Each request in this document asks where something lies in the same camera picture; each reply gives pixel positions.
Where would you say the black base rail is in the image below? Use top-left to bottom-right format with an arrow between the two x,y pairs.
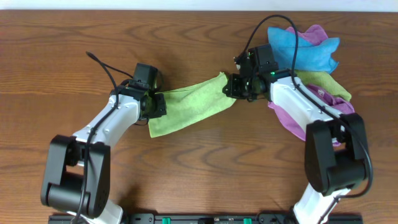
48,213 -> 364,224

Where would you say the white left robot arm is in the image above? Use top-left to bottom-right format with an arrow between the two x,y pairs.
40,87 -> 166,223

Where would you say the olive green microfiber cloth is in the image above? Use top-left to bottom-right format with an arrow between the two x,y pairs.
295,70 -> 352,101

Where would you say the blue microfiber cloth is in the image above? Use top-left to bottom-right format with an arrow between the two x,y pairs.
267,27 -> 340,73

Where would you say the purple cloth behind blue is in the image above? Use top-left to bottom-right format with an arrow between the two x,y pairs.
298,24 -> 328,45

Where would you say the purple microfiber cloth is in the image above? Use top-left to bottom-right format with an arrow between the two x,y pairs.
268,86 -> 354,141

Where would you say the light green microfiber cloth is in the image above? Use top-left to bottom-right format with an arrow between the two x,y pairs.
149,72 -> 236,138

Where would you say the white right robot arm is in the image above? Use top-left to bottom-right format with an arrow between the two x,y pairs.
223,69 -> 373,223

